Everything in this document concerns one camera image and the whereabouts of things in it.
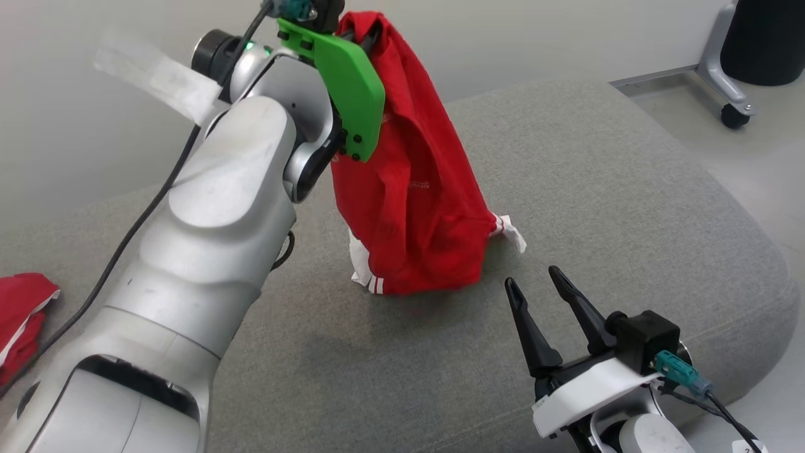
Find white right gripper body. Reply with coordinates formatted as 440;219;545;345
531;354;664;453

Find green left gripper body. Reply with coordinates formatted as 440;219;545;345
277;18;386;163

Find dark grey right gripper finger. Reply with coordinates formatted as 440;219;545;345
504;277;564;378
548;265;618;354

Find red white basketball jersey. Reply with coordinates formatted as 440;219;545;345
330;11;528;296

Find red white sports shorts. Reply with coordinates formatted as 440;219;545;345
0;272;61;386

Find white tape strip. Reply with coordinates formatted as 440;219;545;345
93;28;224;126

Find grey wheeled metal stand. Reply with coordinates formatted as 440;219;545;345
609;0;755;130

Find black cylinder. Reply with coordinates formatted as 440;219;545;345
720;0;805;87

